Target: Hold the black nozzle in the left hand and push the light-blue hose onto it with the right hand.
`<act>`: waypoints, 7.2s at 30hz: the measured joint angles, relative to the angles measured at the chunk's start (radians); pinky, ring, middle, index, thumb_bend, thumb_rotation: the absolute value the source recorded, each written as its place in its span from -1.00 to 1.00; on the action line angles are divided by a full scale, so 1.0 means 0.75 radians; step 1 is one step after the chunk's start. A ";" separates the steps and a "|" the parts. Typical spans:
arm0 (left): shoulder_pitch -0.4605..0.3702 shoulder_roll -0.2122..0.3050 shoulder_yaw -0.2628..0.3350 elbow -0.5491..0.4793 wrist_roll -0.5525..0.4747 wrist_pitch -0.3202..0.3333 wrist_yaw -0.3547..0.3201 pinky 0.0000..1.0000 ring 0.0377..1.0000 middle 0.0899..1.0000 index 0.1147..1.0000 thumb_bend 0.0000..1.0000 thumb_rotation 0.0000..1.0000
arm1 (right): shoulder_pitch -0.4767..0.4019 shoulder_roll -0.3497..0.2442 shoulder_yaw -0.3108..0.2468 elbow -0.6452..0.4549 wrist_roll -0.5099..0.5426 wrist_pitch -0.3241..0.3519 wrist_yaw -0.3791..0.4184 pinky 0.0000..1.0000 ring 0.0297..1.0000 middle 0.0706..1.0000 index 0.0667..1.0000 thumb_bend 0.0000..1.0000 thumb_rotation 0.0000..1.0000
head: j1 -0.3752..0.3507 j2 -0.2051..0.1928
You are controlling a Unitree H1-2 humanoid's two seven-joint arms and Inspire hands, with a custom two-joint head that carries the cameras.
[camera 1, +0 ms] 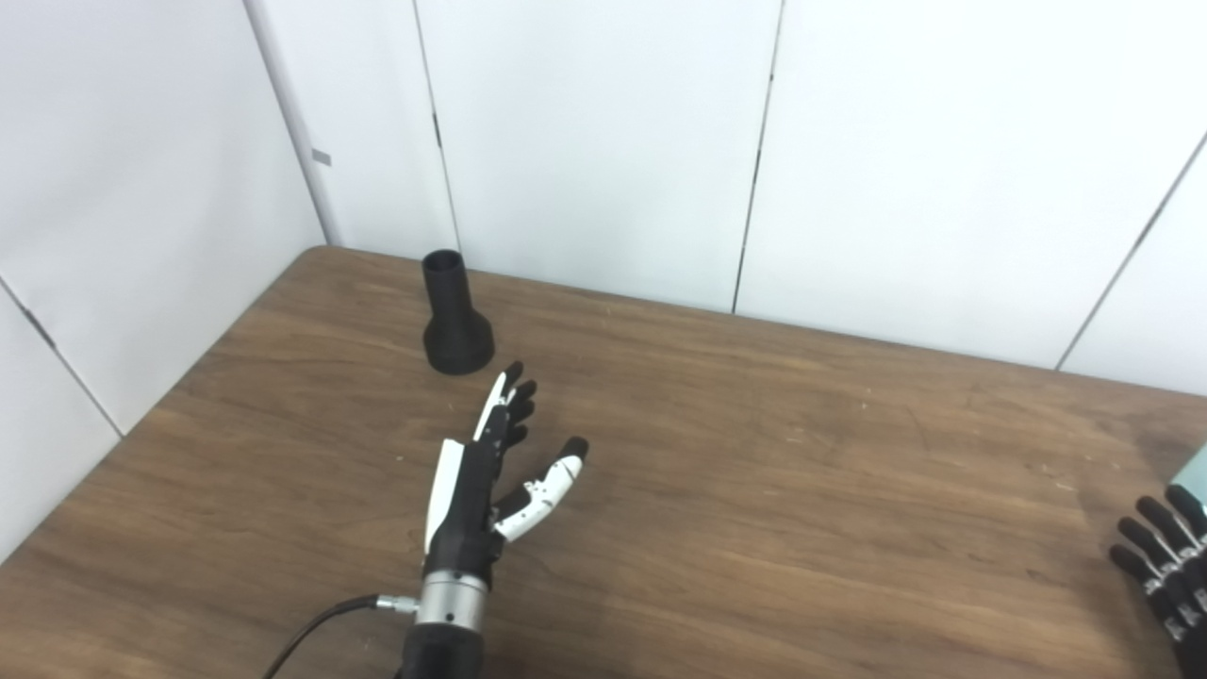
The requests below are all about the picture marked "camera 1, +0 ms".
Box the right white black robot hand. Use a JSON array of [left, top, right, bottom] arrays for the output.
[[1109, 485, 1207, 679]]

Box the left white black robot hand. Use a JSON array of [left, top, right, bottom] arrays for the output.
[[423, 361, 590, 590]]

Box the light blue cylinder cup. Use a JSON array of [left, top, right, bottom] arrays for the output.
[[1167, 443, 1207, 518]]

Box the black flared nozzle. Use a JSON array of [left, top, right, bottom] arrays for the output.
[[422, 249, 496, 376]]

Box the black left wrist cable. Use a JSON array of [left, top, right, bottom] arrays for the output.
[[262, 592, 419, 679]]

